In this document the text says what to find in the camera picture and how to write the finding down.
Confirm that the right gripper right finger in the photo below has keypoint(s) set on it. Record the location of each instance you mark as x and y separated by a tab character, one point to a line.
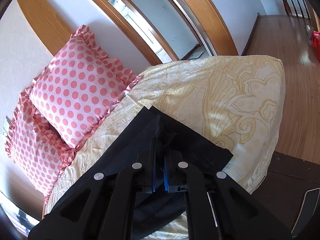
217	206

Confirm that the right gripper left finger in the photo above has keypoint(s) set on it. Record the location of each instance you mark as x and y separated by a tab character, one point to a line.
100	205

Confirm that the black pants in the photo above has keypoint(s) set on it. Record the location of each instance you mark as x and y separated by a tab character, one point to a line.
158	207

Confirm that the wooden chair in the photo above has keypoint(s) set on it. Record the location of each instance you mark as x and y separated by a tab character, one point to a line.
282	191

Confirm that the left polka dot pillow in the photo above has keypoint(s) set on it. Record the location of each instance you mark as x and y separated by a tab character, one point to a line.
37	148

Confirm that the polka dot pillow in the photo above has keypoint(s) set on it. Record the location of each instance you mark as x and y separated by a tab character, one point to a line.
37	148
80	87

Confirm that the cream patterned bedsheet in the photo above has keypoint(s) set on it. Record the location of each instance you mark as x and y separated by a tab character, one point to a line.
236	102

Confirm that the right polka dot pillow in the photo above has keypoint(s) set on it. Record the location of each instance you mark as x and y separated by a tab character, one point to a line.
80	87

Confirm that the wooden door frame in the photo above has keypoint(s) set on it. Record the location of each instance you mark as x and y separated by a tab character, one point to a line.
138	32

